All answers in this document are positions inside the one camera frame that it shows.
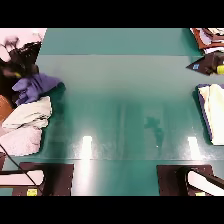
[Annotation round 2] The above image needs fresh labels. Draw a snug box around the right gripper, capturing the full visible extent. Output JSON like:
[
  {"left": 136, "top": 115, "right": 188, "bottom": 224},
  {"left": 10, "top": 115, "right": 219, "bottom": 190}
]
[{"left": 191, "top": 52, "right": 218, "bottom": 76}]

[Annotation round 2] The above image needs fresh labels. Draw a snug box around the purple T-shirt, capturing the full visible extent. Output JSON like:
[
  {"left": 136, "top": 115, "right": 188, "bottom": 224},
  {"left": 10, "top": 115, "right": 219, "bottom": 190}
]
[{"left": 12, "top": 72, "right": 65, "bottom": 106}]

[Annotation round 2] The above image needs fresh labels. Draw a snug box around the heap of clothes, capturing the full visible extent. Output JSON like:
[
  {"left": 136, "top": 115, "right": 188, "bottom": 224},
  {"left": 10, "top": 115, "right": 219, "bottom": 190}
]
[{"left": 201, "top": 27, "right": 224, "bottom": 56}]

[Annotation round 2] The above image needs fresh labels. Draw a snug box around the red-brown folded garment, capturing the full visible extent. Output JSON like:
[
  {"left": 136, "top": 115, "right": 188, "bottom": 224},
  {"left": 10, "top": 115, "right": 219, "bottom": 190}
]
[{"left": 189, "top": 27, "right": 224, "bottom": 51}]

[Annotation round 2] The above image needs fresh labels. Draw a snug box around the cream folded garment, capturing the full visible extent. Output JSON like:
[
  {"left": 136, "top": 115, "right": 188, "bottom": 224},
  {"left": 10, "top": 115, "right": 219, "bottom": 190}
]
[{"left": 199, "top": 83, "right": 224, "bottom": 146}]

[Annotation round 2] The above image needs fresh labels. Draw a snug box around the brown garment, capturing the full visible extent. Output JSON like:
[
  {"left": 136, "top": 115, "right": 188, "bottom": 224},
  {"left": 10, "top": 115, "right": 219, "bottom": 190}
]
[{"left": 0, "top": 94, "right": 15, "bottom": 123}]

